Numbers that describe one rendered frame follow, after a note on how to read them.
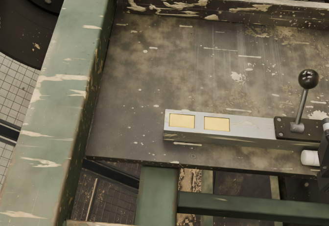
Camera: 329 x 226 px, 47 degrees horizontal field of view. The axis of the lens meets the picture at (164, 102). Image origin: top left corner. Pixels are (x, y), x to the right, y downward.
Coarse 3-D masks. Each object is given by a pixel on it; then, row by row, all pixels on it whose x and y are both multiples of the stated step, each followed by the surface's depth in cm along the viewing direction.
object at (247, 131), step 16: (176, 112) 76; (192, 112) 76; (176, 128) 74; (192, 128) 74; (240, 128) 75; (256, 128) 75; (272, 128) 75; (224, 144) 77; (240, 144) 76; (256, 144) 76; (272, 144) 75; (288, 144) 75; (304, 144) 75
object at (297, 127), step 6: (306, 72) 69; (312, 72) 68; (300, 78) 69; (306, 78) 68; (312, 78) 68; (318, 78) 69; (300, 84) 70; (306, 84) 69; (312, 84) 68; (306, 90) 70; (306, 96) 71; (300, 102) 72; (300, 108) 72; (300, 114) 73; (300, 120) 73; (294, 126) 73; (300, 126) 73; (300, 132) 74
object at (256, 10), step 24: (144, 0) 94; (168, 0) 93; (192, 0) 93; (216, 0) 92; (240, 0) 92; (264, 0) 92; (288, 0) 93; (312, 0) 94; (264, 24) 97; (288, 24) 97; (312, 24) 96
